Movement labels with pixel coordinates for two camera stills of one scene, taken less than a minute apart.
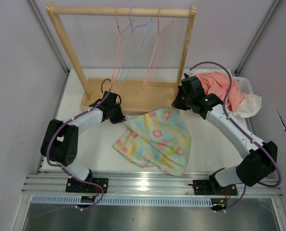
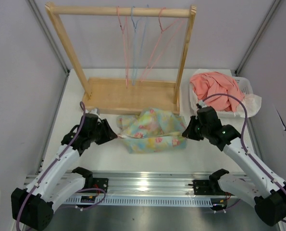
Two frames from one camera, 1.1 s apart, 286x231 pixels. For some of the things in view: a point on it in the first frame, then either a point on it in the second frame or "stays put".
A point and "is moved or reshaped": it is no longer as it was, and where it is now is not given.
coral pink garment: [217, 83] stays put
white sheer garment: [249, 106] stays put
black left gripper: [120, 118] -> [108, 134]
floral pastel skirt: [159, 139] is moved or reshaped
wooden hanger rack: [137, 96] stays put
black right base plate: [205, 187] stays put
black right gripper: [177, 104] -> [189, 133]
